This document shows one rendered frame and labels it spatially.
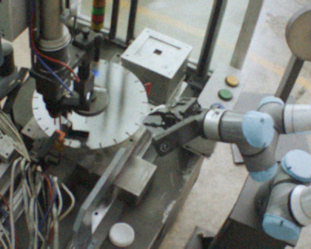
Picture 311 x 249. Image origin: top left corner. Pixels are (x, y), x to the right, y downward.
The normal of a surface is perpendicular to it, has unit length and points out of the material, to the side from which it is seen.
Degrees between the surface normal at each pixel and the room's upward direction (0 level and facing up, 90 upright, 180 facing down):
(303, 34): 86
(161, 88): 90
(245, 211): 0
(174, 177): 0
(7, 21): 90
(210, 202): 0
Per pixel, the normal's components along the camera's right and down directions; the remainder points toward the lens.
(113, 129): 0.13, -0.61
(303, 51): 0.08, 0.75
